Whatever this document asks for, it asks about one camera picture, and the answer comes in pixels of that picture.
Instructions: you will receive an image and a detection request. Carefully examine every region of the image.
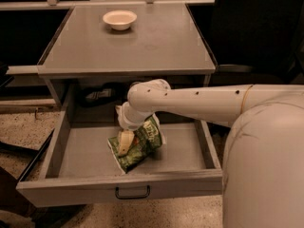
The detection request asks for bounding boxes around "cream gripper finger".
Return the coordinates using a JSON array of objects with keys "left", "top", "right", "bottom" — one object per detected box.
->
[{"left": 118, "top": 130, "right": 134, "bottom": 157}]

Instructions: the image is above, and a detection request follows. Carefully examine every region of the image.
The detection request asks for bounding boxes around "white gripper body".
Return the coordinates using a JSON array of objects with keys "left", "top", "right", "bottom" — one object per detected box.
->
[{"left": 115, "top": 102, "right": 153, "bottom": 131}]

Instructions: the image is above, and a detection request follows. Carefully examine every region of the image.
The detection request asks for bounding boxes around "green jalapeno chip bag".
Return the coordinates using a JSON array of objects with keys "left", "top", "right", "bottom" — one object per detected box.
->
[{"left": 107, "top": 114, "right": 164, "bottom": 173}]

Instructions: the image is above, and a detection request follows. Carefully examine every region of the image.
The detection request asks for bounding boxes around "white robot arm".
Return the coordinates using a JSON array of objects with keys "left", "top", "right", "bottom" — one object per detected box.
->
[{"left": 118, "top": 80, "right": 304, "bottom": 228}]

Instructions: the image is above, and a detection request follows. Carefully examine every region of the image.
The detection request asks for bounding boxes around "grey open drawer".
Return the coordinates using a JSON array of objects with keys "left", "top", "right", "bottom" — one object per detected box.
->
[{"left": 15, "top": 79, "right": 224, "bottom": 208}]

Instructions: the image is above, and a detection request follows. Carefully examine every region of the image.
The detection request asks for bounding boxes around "grey cabinet counter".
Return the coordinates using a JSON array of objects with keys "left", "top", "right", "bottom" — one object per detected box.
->
[{"left": 39, "top": 2, "right": 216, "bottom": 103}]

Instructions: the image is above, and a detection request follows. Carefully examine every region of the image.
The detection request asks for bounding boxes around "black pouch with label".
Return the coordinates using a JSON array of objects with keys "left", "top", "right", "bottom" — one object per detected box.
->
[{"left": 76, "top": 82, "right": 126, "bottom": 107}]

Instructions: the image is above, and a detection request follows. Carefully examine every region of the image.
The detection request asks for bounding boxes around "white paper bowl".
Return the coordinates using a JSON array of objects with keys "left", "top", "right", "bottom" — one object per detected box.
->
[{"left": 103, "top": 10, "right": 137, "bottom": 31}]

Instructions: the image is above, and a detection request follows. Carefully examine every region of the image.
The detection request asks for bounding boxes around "black office chair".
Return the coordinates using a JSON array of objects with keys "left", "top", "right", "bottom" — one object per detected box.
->
[{"left": 205, "top": 0, "right": 304, "bottom": 87}]

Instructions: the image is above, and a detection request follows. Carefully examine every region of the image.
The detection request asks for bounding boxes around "black drawer handle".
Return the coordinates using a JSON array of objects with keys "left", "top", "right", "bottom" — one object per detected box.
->
[{"left": 115, "top": 185, "right": 150, "bottom": 200}]

